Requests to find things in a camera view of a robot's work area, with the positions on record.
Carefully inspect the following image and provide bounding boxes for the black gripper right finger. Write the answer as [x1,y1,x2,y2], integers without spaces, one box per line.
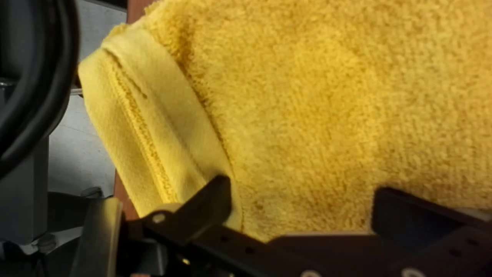
[370,184,492,258]

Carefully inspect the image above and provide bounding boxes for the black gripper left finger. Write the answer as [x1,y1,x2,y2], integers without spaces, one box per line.
[127,174,234,244]

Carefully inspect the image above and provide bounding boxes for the yellow terry towel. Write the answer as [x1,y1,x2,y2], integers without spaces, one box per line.
[77,0,492,243]

